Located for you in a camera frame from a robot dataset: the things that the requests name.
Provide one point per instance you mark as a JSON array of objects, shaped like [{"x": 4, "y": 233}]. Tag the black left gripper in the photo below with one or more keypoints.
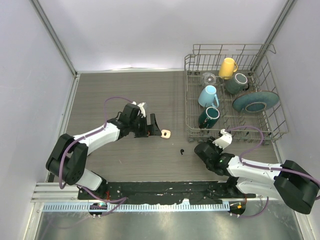
[{"x": 144, "y": 132}]

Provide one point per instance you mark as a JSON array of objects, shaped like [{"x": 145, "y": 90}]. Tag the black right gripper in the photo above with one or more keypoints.
[{"x": 210, "y": 142}]

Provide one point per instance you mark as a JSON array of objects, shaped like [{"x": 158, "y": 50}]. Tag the cream earbud charging case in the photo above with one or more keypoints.
[{"x": 165, "y": 134}]

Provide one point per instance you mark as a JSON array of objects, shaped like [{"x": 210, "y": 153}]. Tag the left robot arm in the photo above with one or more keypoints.
[{"x": 68, "y": 158}]

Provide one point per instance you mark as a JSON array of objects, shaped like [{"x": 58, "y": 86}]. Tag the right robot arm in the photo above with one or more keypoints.
[{"x": 287, "y": 182}]

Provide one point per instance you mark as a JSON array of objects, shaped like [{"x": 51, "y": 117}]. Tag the dark teal mug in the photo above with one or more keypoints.
[{"x": 208, "y": 118}]

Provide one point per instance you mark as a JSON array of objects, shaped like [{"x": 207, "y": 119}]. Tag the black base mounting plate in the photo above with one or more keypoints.
[{"x": 171, "y": 192}]

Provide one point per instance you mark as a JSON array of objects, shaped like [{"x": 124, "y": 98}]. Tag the light blue mug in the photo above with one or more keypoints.
[{"x": 209, "y": 97}]

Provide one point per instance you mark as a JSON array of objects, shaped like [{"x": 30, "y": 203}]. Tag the blue ceramic plate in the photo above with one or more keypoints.
[{"x": 255, "y": 102}]

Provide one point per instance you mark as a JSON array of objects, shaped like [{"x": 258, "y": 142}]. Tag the dark grey-green mug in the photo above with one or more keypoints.
[{"x": 239, "y": 82}]

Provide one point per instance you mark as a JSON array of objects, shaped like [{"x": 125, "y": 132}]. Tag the clear glass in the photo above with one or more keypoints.
[{"x": 208, "y": 79}]

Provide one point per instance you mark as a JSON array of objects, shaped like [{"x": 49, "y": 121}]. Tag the yellow mug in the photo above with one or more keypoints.
[{"x": 228, "y": 68}]

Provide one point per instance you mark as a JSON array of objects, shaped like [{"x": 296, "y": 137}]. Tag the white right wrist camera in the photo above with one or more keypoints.
[{"x": 224, "y": 140}]

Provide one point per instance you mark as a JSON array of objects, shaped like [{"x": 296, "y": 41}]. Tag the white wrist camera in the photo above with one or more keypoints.
[
  {"x": 224, "y": 140},
  {"x": 142, "y": 106}
]

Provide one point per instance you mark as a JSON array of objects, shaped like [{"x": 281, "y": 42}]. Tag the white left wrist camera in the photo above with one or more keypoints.
[{"x": 142, "y": 106}]

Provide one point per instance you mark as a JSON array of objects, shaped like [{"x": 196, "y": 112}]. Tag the white slotted cable duct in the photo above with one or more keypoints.
[{"x": 93, "y": 207}]

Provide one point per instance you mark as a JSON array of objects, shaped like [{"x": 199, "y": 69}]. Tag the metal wire dish rack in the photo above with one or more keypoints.
[{"x": 252, "y": 61}]

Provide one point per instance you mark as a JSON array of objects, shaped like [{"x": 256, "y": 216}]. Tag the aluminium frame rail left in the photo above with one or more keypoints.
[{"x": 64, "y": 116}]

